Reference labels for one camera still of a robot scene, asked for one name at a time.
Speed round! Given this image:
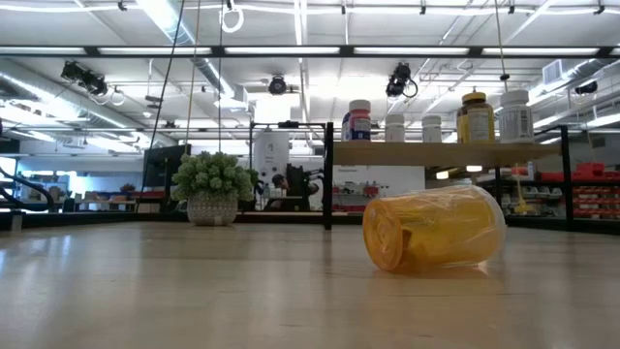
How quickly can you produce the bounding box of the red label bottle white cap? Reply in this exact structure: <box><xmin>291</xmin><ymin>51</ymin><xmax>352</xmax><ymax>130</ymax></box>
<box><xmin>347</xmin><ymin>99</ymin><xmax>373</xmax><ymax>143</ymax></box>

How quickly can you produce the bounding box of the white cable ring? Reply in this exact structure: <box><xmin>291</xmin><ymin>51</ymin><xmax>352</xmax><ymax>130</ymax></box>
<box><xmin>220</xmin><ymin>0</ymin><xmax>246</xmax><ymax>35</ymax></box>

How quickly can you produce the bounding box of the black overhead camera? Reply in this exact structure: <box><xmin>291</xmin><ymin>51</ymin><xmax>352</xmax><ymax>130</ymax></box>
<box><xmin>267</xmin><ymin>75</ymin><xmax>289</xmax><ymax>97</ymax></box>

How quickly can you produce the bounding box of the grey air duct unit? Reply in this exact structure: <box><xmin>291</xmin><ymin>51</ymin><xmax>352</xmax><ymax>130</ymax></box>
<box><xmin>541</xmin><ymin>57</ymin><xmax>577</xmax><ymax>87</ymax></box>

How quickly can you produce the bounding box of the small white medicine bottle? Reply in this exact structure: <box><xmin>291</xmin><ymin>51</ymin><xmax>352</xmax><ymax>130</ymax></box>
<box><xmin>385</xmin><ymin>113</ymin><xmax>406</xmax><ymax>143</ymax></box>
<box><xmin>420</xmin><ymin>114</ymin><xmax>443</xmax><ymax>143</ymax></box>

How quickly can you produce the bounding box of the orange pill bottle white cap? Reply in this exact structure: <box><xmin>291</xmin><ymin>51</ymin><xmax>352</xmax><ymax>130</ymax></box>
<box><xmin>361</xmin><ymin>184</ymin><xmax>508</xmax><ymax>273</ymax></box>

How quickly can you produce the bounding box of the black overhead light bar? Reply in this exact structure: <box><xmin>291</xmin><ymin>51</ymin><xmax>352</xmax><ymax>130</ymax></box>
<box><xmin>0</xmin><ymin>45</ymin><xmax>620</xmax><ymax>60</ymax></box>

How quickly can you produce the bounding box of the wooden shelf black frame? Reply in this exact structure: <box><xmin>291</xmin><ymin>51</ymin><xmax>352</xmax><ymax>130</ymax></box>
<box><xmin>322</xmin><ymin>121</ymin><xmax>575</xmax><ymax>232</ymax></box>

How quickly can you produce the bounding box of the large white medicine bottle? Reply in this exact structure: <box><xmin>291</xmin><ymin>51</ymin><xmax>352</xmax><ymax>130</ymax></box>
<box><xmin>497</xmin><ymin>88</ymin><xmax>535</xmax><ymax>144</ymax></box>

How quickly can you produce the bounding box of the black curved cable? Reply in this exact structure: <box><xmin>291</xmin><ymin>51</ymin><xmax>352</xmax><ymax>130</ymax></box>
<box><xmin>0</xmin><ymin>165</ymin><xmax>57</xmax><ymax>213</ymax></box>

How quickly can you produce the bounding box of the black aluminium table frame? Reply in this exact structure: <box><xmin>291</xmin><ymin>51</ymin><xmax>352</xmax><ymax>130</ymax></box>
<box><xmin>0</xmin><ymin>210</ymin><xmax>620</xmax><ymax>237</ymax></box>

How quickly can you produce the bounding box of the green artificial potted plant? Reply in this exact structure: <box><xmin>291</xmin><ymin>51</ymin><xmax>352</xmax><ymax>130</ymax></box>
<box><xmin>171</xmin><ymin>150</ymin><xmax>261</xmax><ymax>228</ymax></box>

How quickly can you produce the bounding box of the red storage bins rack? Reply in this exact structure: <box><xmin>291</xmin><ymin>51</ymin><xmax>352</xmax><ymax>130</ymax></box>
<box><xmin>508</xmin><ymin>162</ymin><xmax>620</xmax><ymax>219</ymax></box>

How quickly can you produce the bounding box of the black monitor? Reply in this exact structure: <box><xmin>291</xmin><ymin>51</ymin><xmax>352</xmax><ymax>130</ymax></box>
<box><xmin>141</xmin><ymin>143</ymin><xmax>193</xmax><ymax>213</ymax></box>

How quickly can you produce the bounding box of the long thin black cable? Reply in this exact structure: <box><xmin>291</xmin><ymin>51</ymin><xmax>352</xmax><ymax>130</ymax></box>
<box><xmin>137</xmin><ymin>0</ymin><xmax>188</xmax><ymax>213</ymax></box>

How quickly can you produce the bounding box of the yellow medicine bottle dark cap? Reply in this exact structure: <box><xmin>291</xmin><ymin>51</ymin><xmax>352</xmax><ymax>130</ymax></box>
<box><xmin>456</xmin><ymin>90</ymin><xmax>496</xmax><ymax>144</ymax></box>

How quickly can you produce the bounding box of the black hanging device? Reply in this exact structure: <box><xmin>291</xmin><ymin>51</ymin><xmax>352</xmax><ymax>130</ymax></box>
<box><xmin>385</xmin><ymin>61</ymin><xmax>419</xmax><ymax>100</ymax></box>
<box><xmin>60</xmin><ymin>60</ymin><xmax>110</xmax><ymax>97</ymax></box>

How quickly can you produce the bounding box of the white cylindrical tank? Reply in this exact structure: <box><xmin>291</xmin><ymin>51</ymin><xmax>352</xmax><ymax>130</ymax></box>
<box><xmin>252</xmin><ymin>130</ymin><xmax>291</xmax><ymax>188</ymax></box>

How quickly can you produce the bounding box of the person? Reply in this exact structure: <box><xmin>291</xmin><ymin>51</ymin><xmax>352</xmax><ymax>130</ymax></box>
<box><xmin>263</xmin><ymin>173</ymin><xmax>321</xmax><ymax>212</ymax></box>

